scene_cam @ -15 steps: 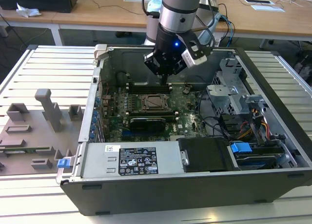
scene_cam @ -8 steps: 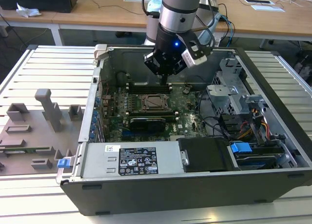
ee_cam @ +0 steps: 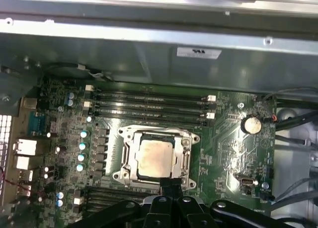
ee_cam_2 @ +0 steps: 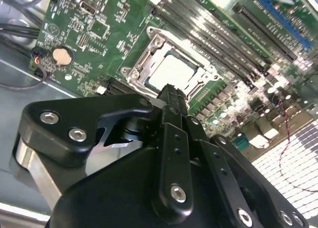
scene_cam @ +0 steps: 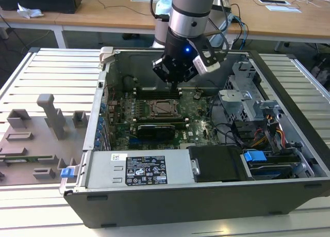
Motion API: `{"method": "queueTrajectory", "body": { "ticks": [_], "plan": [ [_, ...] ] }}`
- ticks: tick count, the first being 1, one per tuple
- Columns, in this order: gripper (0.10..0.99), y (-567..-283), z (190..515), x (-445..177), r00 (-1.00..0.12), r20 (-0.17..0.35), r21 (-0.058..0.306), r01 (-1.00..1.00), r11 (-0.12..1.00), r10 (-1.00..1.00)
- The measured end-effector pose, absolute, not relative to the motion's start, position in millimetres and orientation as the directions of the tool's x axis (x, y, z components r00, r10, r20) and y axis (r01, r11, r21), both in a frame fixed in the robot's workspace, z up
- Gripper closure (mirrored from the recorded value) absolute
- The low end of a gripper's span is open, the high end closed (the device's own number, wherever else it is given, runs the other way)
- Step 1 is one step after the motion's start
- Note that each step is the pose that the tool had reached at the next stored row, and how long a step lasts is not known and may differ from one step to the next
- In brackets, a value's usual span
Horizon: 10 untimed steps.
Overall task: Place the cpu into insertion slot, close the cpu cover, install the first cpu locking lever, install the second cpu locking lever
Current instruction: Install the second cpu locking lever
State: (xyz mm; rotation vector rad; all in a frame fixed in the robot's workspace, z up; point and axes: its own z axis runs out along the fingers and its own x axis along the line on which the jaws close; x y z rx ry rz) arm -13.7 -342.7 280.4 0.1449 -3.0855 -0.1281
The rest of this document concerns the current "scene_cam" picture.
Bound black graphics card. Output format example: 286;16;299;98
136;123;176;141

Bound wooden desk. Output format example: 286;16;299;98
0;0;330;44

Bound black plastic shroud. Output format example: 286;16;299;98
187;145;255;183

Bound grey case handle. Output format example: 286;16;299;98
99;46;116;65

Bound black RAM slot bank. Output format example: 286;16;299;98
135;89;180;100
135;119;186;126

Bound orange yellow red wires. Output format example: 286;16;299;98
254;114;284;148

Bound green RAM stick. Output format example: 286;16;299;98
0;155;54;163

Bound silver square CPU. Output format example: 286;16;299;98
156;102;173;114

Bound green motherboard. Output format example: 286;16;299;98
107;88;225;151

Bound grey parts rack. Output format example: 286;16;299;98
0;93;90;187

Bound silver power supply with label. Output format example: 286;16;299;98
85;150;194;188

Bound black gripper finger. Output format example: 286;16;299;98
173;66;198;92
152;58;174;92

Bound white paper sheet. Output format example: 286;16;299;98
265;4;302;13

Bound metal socket cover frame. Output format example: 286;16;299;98
148;99;181;119

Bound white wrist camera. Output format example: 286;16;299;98
192;51;221;75

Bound CPU socket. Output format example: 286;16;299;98
145;99;183;121

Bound crumpled white paper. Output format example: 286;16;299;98
16;2;44;18

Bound black open PC case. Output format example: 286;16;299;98
59;47;330;229

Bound black internal cables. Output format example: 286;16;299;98
208;94;245;148

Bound metal drive cage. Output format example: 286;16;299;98
218;61;282;131

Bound black disk drive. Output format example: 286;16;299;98
247;154;303;180

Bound blue cable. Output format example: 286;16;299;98
232;14;250;51

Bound blue disk carrier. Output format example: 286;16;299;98
243;150;266;164

